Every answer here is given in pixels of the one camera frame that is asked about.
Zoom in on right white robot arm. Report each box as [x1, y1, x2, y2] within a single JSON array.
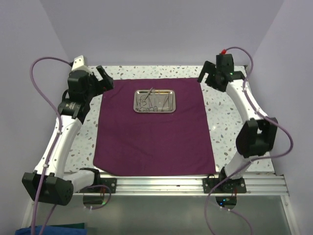
[[198, 50, 277, 193]]

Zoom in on steel scissors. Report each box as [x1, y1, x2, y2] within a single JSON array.
[[136, 98, 147, 112]]

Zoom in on purple surgical cloth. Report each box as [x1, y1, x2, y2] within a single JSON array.
[[93, 78, 216, 176]]

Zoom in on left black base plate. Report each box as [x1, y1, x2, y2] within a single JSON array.
[[77, 178, 117, 194]]

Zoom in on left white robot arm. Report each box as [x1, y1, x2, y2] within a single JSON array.
[[22, 66, 114, 206]]

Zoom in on steel instrument tray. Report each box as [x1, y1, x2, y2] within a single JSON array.
[[133, 89, 176, 114]]

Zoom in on green cloth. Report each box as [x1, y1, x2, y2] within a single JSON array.
[[50, 223, 85, 229]]

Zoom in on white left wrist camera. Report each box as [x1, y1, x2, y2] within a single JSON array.
[[71, 55, 89, 72]]

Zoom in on blue cloth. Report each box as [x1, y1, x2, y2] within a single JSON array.
[[15, 226, 88, 235]]

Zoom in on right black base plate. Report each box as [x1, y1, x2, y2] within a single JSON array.
[[202, 174, 247, 194]]

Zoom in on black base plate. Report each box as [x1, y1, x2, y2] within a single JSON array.
[[77, 178, 117, 194], [202, 174, 247, 194]]

